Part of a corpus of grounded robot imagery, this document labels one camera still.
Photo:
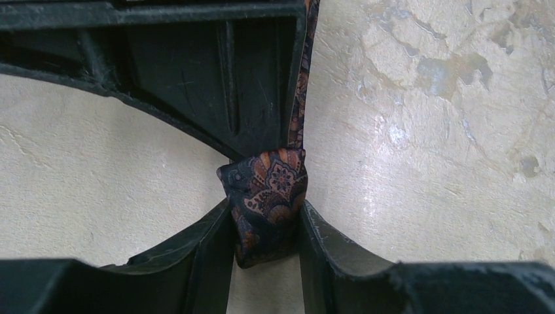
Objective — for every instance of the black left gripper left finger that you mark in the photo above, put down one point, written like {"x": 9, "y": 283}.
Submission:
{"x": 188, "y": 273}

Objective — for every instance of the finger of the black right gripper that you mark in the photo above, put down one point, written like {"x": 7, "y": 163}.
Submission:
{"x": 224, "y": 72}

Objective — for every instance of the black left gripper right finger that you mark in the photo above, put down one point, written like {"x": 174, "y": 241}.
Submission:
{"x": 340, "y": 276}

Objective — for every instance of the brown patterned necktie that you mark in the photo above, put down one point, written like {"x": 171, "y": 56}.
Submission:
{"x": 267, "y": 191}

